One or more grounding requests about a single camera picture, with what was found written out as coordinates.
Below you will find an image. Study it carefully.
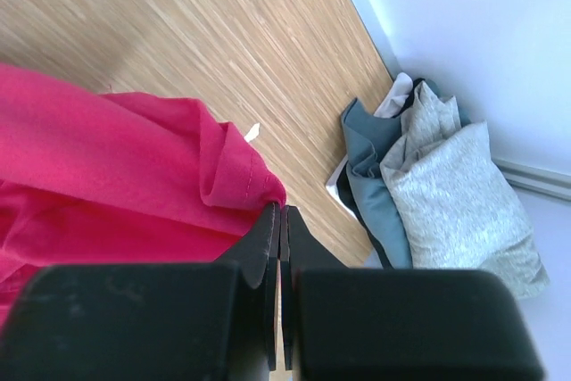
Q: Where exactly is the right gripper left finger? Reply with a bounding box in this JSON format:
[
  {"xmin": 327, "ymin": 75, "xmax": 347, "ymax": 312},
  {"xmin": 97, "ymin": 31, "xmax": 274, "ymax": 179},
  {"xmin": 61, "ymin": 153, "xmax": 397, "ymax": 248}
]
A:
[{"xmin": 1, "ymin": 203, "xmax": 280, "ymax": 380}]

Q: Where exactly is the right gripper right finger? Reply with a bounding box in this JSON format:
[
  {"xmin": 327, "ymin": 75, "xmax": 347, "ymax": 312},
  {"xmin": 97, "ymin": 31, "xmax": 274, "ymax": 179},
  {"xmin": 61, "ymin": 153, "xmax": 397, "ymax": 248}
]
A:
[{"xmin": 279, "ymin": 206, "xmax": 545, "ymax": 380}]

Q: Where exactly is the red t-shirt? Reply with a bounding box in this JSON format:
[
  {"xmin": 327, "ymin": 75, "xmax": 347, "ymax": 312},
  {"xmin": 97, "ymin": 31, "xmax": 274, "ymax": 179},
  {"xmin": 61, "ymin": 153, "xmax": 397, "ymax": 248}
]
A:
[{"xmin": 1, "ymin": 64, "xmax": 286, "ymax": 314}]

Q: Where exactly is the grey folded t-shirt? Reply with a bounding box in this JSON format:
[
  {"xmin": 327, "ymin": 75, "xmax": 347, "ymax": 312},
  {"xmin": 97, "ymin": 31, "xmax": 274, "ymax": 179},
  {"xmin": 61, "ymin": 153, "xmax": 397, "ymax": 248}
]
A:
[{"xmin": 380, "ymin": 83, "xmax": 550, "ymax": 299}]

